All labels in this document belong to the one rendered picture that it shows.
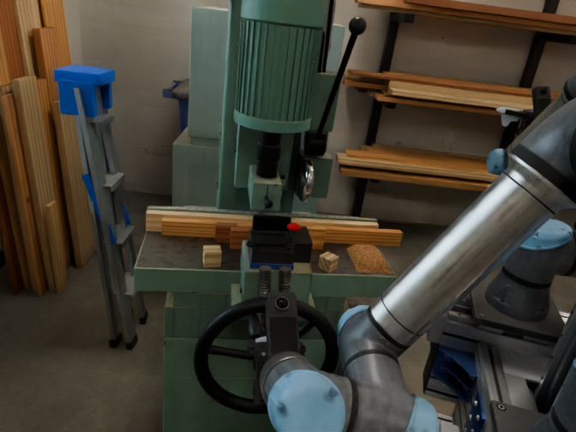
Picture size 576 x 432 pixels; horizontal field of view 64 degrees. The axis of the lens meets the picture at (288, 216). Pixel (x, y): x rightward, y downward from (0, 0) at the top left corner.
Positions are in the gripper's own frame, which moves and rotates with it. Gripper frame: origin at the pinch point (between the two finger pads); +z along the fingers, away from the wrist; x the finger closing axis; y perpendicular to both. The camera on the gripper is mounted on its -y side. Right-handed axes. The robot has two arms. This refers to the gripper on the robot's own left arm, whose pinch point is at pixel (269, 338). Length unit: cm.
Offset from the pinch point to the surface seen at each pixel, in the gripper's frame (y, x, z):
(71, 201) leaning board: -43, -84, 169
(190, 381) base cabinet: 16.4, -14.7, 37.1
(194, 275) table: -10.2, -14.3, 21.6
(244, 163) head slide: -39, -3, 34
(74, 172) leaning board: -58, -83, 166
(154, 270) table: -11.2, -22.7, 21.0
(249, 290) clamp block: -7.7, -2.7, 12.0
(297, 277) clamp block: -10.5, 6.9, 10.4
